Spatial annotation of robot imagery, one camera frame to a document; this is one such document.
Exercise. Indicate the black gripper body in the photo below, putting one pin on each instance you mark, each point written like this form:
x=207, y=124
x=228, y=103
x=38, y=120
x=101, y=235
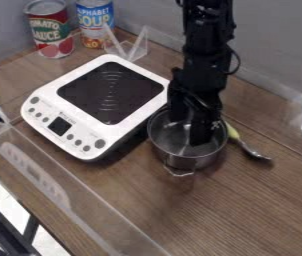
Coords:
x=201, y=76

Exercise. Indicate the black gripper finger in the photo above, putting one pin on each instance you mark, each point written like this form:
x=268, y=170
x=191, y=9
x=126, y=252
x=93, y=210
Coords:
x=175, y=97
x=204, y=121

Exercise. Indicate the silver pot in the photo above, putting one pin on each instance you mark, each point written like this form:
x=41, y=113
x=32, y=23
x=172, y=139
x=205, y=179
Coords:
x=183, y=159

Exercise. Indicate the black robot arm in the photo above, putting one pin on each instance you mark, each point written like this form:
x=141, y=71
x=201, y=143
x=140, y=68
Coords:
x=208, y=27

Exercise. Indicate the white and black stove top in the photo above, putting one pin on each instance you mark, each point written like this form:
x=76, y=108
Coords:
x=89, y=109

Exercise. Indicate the alphabet soup can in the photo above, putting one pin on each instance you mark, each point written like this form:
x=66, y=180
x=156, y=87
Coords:
x=94, y=13

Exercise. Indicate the tomato sauce can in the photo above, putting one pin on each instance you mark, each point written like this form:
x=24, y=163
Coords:
x=49, y=26

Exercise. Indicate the clear acrylic front barrier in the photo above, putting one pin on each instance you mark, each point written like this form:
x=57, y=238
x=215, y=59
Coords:
x=105, y=226

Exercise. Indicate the green handled spoon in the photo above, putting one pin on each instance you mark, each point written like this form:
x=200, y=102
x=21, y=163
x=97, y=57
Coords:
x=233, y=136

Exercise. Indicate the clear acrylic corner bracket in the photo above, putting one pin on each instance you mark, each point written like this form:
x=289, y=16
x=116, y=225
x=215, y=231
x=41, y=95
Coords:
x=130, y=51

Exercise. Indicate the black table leg frame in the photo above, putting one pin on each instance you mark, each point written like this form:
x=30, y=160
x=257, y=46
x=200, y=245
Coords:
x=13, y=244

